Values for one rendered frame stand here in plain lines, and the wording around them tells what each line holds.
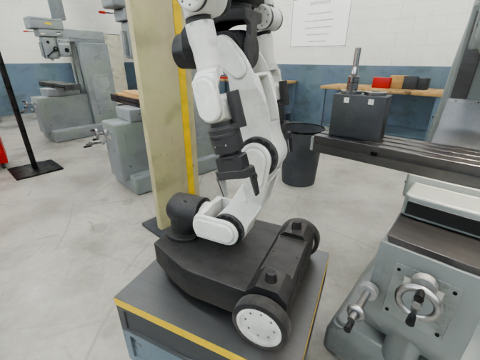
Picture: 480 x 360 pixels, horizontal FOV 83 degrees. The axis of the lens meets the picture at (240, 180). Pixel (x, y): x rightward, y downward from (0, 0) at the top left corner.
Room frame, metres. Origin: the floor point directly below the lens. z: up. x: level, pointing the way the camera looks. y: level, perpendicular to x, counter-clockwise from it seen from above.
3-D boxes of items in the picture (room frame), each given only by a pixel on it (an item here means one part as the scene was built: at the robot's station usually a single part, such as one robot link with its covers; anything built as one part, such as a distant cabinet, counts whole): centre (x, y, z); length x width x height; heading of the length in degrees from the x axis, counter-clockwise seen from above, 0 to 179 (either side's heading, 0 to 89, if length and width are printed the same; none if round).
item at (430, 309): (0.59, -0.53, 0.69); 0.16 x 0.12 x 0.12; 138
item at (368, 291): (0.66, -0.40, 0.57); 0.22 x 0.06 x 0.06; 138
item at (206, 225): (1.00, 0.07, 0.68); 0.21 x 0.20 x 0.13; 65
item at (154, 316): (0.99, 0.03, 0.20); 0.78 x 0.68 x 0.40; 65
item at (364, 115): (1.25, -0.54, 1.09); 0.22 x 0.12 x 0.20; 55
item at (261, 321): (0.65, -0.07, 0.50); 0.20 x 0.05 x 0.20; 65
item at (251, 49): (1.01, 0.08, 1.37); 0.28 x 0.13 x 0.18; 65
